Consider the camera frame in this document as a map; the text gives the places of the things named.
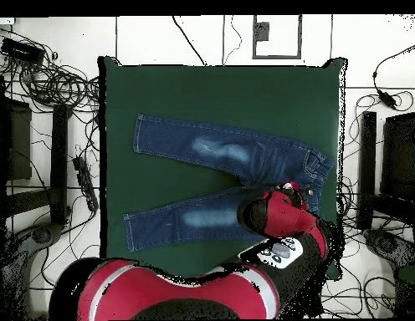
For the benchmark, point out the blue denim jeans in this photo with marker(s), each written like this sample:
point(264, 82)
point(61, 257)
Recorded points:
point(211, 147)

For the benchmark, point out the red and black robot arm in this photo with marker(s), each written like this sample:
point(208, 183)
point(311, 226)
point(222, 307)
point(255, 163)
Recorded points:
point(194, 291)

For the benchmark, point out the grey curved stand base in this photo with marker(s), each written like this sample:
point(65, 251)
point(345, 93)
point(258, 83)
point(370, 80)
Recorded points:
point(385, 244)
point(43, 234)

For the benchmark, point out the dark green table cloth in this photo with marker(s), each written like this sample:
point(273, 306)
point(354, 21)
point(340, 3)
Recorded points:
point(227, 90)

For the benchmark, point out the black power adapter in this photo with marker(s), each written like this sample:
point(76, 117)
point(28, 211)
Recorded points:
point(387, 98)

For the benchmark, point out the green round bin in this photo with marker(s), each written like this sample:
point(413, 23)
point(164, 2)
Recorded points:
point(410, 276)

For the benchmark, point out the black power strip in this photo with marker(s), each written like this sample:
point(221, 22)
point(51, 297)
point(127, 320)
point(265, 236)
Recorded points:
point(85, 184)

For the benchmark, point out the black electronics box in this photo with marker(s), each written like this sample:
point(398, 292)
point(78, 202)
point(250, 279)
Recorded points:
point(21, 50)

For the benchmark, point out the black metal frame stand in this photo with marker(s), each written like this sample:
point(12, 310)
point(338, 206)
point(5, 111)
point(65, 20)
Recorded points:
point(367, 167)
point(58, 160)

